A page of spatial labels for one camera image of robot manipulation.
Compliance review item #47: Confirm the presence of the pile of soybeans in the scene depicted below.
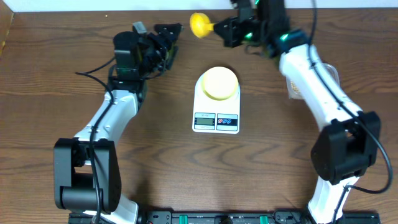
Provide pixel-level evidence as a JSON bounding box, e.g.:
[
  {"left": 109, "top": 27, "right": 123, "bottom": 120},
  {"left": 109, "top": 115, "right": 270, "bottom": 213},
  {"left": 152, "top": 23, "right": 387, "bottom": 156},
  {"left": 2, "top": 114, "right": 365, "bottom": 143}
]
[{"left": 290, "top": 82, "right": 300, "bottom": 95}]

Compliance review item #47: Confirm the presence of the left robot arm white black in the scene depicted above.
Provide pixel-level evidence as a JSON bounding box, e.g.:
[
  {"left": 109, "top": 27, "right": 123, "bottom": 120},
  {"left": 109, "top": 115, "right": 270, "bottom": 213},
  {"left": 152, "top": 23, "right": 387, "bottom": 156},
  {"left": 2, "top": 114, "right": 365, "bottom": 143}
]
[{"left": 53, "top": 22, "right": 183, "bottom": 223}]

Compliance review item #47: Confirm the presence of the white digital kitchen scale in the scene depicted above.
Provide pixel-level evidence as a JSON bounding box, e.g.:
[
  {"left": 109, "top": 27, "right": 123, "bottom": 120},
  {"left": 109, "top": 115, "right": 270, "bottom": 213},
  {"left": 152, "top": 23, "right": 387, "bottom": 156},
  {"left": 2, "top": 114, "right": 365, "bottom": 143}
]
[{"left": 192, "top": 74, "right": 241, "bottom": 134}]

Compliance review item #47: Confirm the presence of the yellow scoop spoon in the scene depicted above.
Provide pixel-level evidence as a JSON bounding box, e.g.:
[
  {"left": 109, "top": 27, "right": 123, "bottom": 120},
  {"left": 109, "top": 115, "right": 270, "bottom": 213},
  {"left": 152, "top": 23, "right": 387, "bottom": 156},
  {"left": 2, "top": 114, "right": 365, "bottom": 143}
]
[{"left": 190, "top": 12, "right": 214, "bottom": 39}]

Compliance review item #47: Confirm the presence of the clear plastic container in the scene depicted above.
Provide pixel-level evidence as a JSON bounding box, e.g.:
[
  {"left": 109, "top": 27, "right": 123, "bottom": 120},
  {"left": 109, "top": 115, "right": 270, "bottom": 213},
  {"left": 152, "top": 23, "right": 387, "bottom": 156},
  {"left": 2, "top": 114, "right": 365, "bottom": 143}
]
[{"left": 285, "top": 63, "right": 340, "bottom": 100}]

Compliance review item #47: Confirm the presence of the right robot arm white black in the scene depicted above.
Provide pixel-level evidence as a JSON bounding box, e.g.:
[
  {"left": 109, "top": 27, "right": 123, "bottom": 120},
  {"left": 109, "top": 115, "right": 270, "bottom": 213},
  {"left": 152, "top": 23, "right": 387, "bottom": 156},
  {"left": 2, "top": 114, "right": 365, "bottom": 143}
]
[{"left": 213, "top": 1, "right": 381, "bottom": 223}]

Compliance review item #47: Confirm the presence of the yellow plastic bowl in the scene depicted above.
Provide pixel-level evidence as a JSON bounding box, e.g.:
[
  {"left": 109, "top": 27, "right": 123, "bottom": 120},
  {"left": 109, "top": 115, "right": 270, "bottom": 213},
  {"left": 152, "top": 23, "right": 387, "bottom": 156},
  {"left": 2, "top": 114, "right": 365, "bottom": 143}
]
[{"left": 201, "top": 67, "right": 239, "bottom": 101}]

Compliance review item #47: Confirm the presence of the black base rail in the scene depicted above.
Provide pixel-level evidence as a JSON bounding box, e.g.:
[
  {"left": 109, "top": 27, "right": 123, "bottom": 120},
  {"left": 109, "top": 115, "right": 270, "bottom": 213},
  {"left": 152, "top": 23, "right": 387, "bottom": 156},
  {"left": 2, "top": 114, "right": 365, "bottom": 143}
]
[{"left": 68, "top": 210, "right": 381, "bottom": 224}]

